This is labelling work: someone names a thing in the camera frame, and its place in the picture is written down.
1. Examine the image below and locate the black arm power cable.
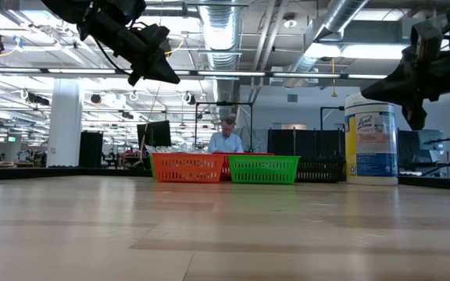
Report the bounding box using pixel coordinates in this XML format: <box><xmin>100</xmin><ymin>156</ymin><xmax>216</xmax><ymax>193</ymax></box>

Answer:
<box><xmin>421</xmin><ymin>151</ymin><xmax>450</xmax><ymax>177</ymax></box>

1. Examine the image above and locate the orange plastic slotted basket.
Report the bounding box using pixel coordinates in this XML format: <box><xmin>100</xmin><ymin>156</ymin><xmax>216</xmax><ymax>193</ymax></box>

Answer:
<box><xmin>149</xmin><ymin>152</ymin><xmax>226</xmax><ymax>183</ymax></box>

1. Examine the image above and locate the yellow disinfectant wipes canister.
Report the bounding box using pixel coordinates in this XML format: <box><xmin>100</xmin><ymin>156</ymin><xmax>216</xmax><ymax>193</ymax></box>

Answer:
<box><xmin>344</xmin><ymin>92</ymin><xmax>399</xmax><ymax>186</ymax></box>

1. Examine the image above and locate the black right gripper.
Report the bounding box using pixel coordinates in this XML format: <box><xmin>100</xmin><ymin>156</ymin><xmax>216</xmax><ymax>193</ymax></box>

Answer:
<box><xmin>360</xmin><ymin>15</ymin><xmax>450</xmax><ymax>132</ymax></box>

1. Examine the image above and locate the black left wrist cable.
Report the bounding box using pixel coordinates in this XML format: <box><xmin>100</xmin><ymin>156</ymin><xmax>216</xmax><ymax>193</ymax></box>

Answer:
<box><xmin>91</xmin><ymin>37</ymin><xmax>132</xmax><ymax>77</ymax></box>

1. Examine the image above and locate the silver ceiling duct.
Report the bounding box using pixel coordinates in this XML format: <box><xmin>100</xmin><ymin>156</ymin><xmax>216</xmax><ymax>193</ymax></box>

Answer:
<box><xmin>287</xmin><ymin>0</ymin><xmax>370</xmax><ymax>75</ymax></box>

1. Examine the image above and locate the person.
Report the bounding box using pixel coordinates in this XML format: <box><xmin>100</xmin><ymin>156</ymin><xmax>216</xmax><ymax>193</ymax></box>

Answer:
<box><xmin>208</xmin><ymin>116</ymin><xmax>245</xmax><ymax>154</ymax></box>

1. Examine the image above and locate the black tall cabinet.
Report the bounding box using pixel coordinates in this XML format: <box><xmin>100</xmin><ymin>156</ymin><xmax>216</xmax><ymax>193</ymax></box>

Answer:
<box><xmin>78</xmin><ymin>130</ymin><xmax>104</xmax><ymax>169</ymax></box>

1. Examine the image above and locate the silver ribbed vertical duct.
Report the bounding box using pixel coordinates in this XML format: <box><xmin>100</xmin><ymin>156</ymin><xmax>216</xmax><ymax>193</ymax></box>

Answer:
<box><xmin>199</xmin><ymin>0</ymin><xmax>241</xmax><ymax>122</ymax></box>

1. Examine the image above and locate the white round pillar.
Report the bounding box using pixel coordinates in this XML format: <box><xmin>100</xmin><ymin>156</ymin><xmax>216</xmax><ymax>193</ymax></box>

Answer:
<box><xmin>46</xmin><ymin>77</ymin><xmax>84</xmax><ymax>168</ymax></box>

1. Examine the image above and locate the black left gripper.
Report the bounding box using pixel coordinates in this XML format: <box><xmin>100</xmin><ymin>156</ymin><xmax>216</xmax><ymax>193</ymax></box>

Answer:
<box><xmin>77</xmin><ymin>10</ymin><xmax>181</xmax><ymax>87</ymax></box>

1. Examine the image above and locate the dark office partition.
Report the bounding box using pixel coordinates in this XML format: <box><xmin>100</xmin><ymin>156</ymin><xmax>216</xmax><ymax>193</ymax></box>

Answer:
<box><xmin>266</xmin><ymin>128</ymin><xmax>346</xmax><ymax>161</ymax></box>

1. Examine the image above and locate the black aluminium rig frame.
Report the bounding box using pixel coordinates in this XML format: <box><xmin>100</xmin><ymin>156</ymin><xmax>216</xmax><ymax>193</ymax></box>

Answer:
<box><xmin>0</xmin><ymin>165</ymin><xmax>450</xmax><ymax>191</ymax></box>

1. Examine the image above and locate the black background monitor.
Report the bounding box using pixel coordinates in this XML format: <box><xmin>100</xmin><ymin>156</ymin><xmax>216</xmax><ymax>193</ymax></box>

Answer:
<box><xmin>137</xmin><ymin>119</ymin><xmax>172</xmax><ymax>151</ymax></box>

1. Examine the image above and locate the black plastic slotted basket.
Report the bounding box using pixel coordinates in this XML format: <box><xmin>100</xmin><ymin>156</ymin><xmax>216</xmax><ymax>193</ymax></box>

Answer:
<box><xmin>295</xmin><ymin>155</ymin><xmax>346</xmax><ymax>183</ymax></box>

